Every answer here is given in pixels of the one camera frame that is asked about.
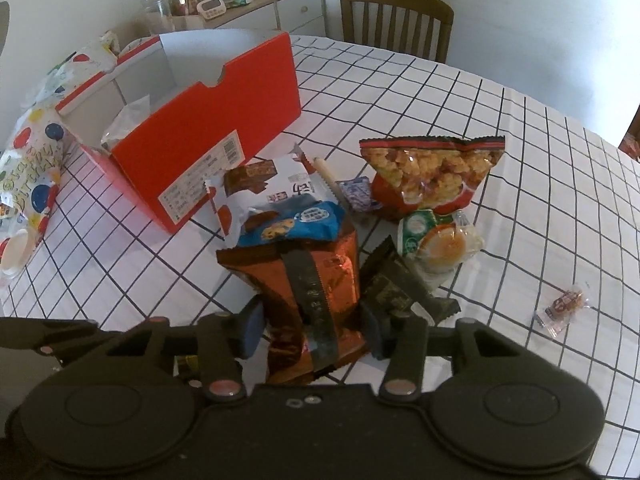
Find copper foil snack packet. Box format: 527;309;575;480
216;232;367;386

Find clear plastic packet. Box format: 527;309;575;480
99;95;152;154

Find white wooden sideboard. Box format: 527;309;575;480
134;0;327;47

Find small purple snack packet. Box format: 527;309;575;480
339;175;384;214

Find polka dot paper wrap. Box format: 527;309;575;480
20;34;120;107

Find checked white tablecloth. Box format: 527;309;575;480
0;34;640;466

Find wooden chair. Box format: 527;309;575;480
339;0;455;64

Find green white pastry packet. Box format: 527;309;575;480
396;208;486;292

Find red puffed snack bag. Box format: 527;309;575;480
360;136;506;224

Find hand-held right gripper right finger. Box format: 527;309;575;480
361;302;523;404

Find blue cookie packet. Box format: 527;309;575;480
236;201;347;249

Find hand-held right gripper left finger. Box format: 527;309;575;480
102;302;264;404

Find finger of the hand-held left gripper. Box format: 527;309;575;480
0;316;101;362

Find small clear wrapped candy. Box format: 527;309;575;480
534;283;586;329

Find white chocolate wafer packet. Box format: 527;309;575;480
204;152;335;249

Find polka dot gift bag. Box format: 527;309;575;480
0;104;69;283

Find cream sausage stick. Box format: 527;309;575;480
312;155;352;202

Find red cardboard box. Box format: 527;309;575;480
55;30;302;235

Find dark brown snack packet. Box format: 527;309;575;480
357;235;462;327

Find white kitchen timer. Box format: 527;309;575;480
196;0;231;21

